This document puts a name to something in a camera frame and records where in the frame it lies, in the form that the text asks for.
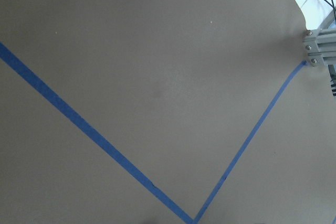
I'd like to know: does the aluminium frame post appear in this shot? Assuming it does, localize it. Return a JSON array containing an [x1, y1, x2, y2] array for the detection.
[[303, 12, 335, 67]]

